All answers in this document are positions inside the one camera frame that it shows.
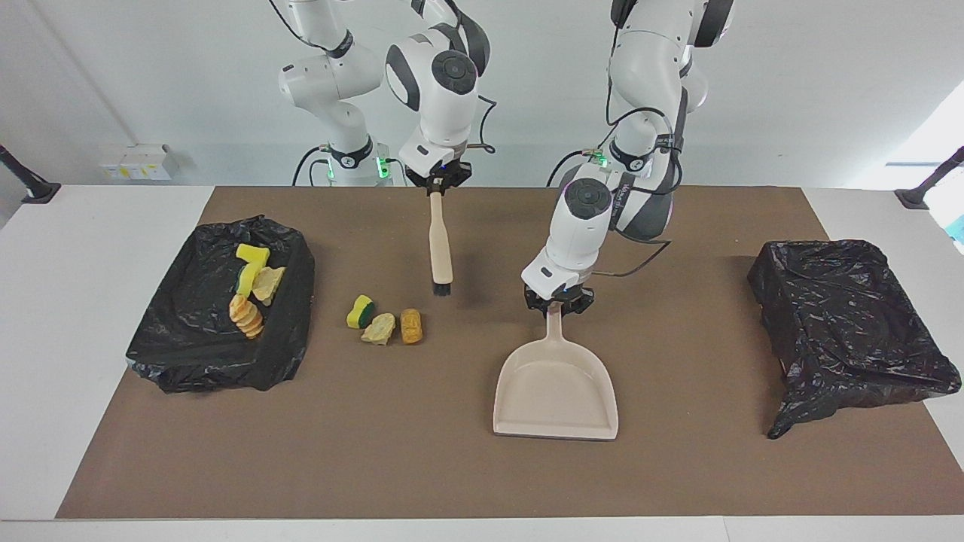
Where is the beige hand brush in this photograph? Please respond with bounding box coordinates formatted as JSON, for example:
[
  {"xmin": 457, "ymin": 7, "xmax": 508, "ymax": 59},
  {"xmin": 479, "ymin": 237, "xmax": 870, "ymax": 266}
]
[{"xmin": 429, "ymin": 192, "xmax": 453, "ymax": 296}]

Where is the beige plastic dustpan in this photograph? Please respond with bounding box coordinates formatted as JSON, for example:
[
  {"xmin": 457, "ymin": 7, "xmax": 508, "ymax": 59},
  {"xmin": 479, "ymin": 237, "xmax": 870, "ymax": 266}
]
[{"xmin": 493, "ymin": 303, "xmax": 620, "ymax": 441}]

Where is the pale bread chunk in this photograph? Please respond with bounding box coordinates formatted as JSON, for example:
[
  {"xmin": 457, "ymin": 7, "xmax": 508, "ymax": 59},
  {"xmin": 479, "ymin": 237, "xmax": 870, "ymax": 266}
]
[{"xmin": 361, "ymin": 312, "xmax": 396, "ymax": 346}]

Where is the toasted bread slice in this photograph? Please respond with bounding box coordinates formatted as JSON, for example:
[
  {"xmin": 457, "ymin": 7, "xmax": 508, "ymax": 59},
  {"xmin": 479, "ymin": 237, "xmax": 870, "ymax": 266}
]
[{"xmin": 251, "ymin": 266, "xmax": 287, "ymax": 306}]

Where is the black bag lined bin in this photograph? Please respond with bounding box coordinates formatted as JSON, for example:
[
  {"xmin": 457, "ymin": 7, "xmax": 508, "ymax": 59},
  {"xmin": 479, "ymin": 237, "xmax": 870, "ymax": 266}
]
[
  {"xmin": 126, "ymin": 215, "xmax": 316, "ymax": 394},
  {"xmin": 747, "ymin": 239, "xmax": 962, "ymax": 440}
]

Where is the brown table mat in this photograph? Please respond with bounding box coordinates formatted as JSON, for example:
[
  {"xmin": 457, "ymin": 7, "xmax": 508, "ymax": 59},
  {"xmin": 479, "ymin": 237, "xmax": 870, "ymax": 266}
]
[{"xmin": 56, "ymin": 186, "xmax": 964, "ymax": 519}]

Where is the black clamp stand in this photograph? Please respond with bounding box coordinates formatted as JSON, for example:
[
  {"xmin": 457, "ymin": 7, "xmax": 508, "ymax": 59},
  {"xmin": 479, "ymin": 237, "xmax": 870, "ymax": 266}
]
[
  {"xmin": 895, "ymin": 147, "xmax": 964, "ymax": 210},
  {"xmin": 0, "ymin": 145, "xmax": 62, "ymax": 204}
]

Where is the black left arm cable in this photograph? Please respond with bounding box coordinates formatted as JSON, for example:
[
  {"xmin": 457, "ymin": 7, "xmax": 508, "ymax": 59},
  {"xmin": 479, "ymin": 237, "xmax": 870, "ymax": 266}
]
[{"xmin": 587, "ymin": 105, "xmax": 682, "ymax": 278}]

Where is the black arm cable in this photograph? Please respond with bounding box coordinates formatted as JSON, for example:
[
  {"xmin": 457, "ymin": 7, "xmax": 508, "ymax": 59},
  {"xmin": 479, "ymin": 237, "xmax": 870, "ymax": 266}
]
[
  {"xmin": 410, "ymin": 0, "xmax": 498, "ymax": 155},
  {"xmin": 587, "ymin": 105, "xmax": 682, "ymax": 278}
]

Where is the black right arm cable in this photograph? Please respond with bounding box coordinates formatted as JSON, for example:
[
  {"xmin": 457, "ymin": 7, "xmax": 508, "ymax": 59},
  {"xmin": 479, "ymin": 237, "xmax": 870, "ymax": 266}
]
[{"xmin": 410, "ymin": 0, "xmax": 498, "ymax": 155}]

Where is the black base power cable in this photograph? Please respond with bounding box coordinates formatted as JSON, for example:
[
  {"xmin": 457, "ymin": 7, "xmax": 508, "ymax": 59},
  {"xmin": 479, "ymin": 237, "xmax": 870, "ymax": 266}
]
[
  {"xmin": 292, "ymin": 145, "xmax": 332, "ymax": 187},
  {"xmin": 548, "ymin": 117, "xmax": 622, "ymax": 187}
]

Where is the white wall socket box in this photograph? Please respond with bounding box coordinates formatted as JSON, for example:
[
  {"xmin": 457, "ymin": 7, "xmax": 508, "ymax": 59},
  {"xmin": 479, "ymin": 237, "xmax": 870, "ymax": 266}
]
[{"xmin": 98, "ymin": 145, "xmax": 172, "ymax": 181}]

